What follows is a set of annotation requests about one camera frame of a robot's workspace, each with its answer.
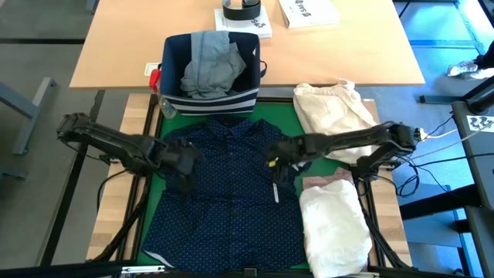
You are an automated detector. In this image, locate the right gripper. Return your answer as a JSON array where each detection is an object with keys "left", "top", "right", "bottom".
[{"left": 266, "top": 137, "right": 310, "bottom": 186}]

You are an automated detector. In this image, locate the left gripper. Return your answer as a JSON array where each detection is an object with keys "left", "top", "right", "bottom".
[{"left": 156, "top": 137, "right": 201, "bottom": 193}]

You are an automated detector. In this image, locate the pink waffle-knit shirt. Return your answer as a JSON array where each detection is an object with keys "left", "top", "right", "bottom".
[{"left": 301, "top": 166, "right": 354, "bottom": 190}]

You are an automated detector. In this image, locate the dark navy garment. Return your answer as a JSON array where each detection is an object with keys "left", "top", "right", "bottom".
[{"left": 142, "top": 115, "right": 310, "bottom": 275}]

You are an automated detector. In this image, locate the white shirt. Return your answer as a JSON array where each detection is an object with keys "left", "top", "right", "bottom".
[{"left": 299, "top": 179, "right": 374, "bottom": 278}]

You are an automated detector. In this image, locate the green table mat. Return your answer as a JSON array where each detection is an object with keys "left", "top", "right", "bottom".
[{"left": 137, "top": 100, "right": 366, "bottom": 271}]

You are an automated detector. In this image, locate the clear bottle with red cap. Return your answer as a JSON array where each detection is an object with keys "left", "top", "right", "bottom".
[{"left": 148, "top": 67, "right": 178, "bottom": 120}]

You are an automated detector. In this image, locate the cream cloth garment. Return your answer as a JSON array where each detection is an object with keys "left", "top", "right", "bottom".
[{"left": 293, "top": 79, "right": 381, "bottom": 165}]

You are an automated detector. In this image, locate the navy white striped basket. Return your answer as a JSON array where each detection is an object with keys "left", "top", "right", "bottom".
[{"left": 158, "top": 30, "right": 268, "bottom": 117}]

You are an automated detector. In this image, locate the grey garment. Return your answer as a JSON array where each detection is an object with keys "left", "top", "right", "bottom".
[{"left": 180, "top": 30, "right": 247, "bottom": 100}]

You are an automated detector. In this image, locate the light wooden table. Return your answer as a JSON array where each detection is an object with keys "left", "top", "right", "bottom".
[{"left": 69, "top": 0, "right": 425, "bottom": 90}]

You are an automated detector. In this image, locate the small white printed box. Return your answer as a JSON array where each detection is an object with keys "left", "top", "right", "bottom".
[{"left": 214, "top": 5, "right": 273, "bottom": 39}]

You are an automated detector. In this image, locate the white printed flat box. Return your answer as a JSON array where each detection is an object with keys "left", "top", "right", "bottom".
[{"left": 278, "top": 0, "right": 342, "bottom": 29}]

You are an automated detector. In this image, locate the black curved band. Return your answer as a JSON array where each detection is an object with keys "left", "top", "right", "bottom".
[{"left": 222, "top": 0, "right": 262, "bottom": 21}]

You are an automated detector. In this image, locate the grey metal furniture leg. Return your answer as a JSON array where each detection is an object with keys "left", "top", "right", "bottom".
[{"left": 0, "top": 76, "right": 58, "bottom": 181}]

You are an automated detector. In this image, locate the black side desk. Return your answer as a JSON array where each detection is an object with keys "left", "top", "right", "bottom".
[{"left": 399, "top": 75, "right": 494, "bottom": 278}]

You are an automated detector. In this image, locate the white marker tag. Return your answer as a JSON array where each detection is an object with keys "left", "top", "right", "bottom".
[{"left": 465, "top": 114, "right": 494, "bottom": 134}]

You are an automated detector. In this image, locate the person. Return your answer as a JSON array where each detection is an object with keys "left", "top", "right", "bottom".
[{"left": 446, "top": 40, "right": 494, "bottom": 83}]

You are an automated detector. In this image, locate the black aluminium table frame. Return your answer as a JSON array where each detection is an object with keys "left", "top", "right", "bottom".
[{"left": 38, "top": 90, "right": 416, "bottom": 278}]

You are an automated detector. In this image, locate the white cable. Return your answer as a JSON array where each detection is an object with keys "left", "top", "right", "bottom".
[{"left": 418, "top": 125, "right": 494, "bottom": 154}]

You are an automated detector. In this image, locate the black floor cable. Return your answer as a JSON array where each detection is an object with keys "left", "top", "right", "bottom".
[{"left": 393, "top": 152, "right": 494, "bottom": 198}]

